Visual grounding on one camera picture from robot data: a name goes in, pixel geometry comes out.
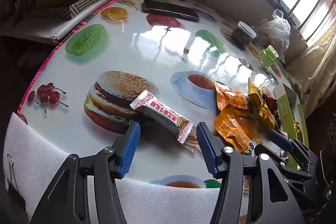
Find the black white striped box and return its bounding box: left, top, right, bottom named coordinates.
left=23, top=0, right=101, bottom=20

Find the green cream jar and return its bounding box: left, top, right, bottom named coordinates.
left=259, top=45, right=278, bottom=68

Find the clear plastic bag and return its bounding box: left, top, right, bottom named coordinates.
left=257, top=9, right=291, bottom=64

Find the red white candy bar wrapper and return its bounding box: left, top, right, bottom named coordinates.
left=130, top=90, right=193, bottom=144

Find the clear jar white lid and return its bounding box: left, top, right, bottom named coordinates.
left=231, top=21, right=257, bottom=50

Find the green white cardboard box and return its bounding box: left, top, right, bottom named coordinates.
left=273, top=82, right=310, bottom=169

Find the red black triangular packet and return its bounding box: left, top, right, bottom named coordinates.
left=262, top=94, right=281, bottom=129

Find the orange snack pouch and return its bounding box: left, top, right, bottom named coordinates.
left=215, top=81, right=248, bottom=111
left=214, top=105, right=260, bottom=156

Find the gold snack bar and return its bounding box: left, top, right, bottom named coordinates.
left=293, top=120, right=303, bottom=141

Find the patterned beige curtain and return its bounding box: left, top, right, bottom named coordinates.
left=285, top=20, right=335, bottom=118

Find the yellow peanut candy packet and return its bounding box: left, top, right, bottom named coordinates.
left=248, top=79, right=272, bottom=119

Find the white foam sheet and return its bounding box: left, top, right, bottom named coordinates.
left=3, top=113, right=219, bottom=223

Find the black smartphone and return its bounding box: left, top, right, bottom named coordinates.
left=143, top=0, right=200, bottom=22

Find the black binder clip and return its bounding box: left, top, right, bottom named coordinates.
left=7, top=154, right=26, bottom=211

